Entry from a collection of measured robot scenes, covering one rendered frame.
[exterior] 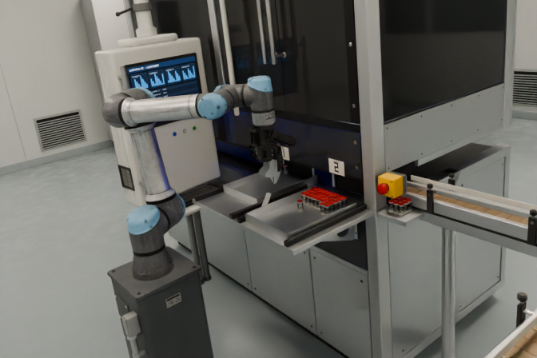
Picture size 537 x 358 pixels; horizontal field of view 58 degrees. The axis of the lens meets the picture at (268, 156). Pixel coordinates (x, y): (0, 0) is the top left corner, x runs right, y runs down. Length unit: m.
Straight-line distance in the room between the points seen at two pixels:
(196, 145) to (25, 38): 4.58
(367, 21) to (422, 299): 1.25
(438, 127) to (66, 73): 5.56
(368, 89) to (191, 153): 1.10
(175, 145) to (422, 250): 1.25
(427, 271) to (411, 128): 0.68
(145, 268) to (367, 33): 1.12
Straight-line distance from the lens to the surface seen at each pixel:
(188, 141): 2.47
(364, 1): 1.70
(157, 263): 1.78
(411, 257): 2.14
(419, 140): 1.99
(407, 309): 2.25
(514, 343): 1.16
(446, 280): 1.99
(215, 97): 1.43
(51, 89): 6.89
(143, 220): 1.72
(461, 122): 2.23
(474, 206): 1.81
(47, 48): 6.87
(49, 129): 6.92
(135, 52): 2.29
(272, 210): 1.94
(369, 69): 1.72
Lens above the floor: 1.66
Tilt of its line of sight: 17 degrees down
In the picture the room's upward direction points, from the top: 7 degrees counter-clockwise
